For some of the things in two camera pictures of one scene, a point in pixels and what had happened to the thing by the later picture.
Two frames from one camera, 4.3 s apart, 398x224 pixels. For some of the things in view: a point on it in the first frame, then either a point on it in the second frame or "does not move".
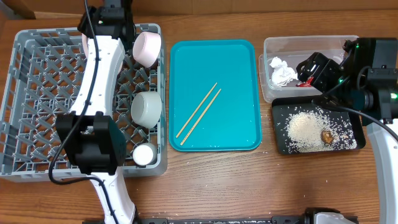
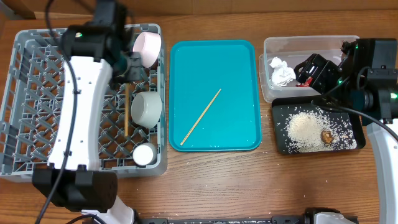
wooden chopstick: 195,111 -> 127,109
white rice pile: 311,130 does not move
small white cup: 145,154 does not move
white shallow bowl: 146,48 does not move
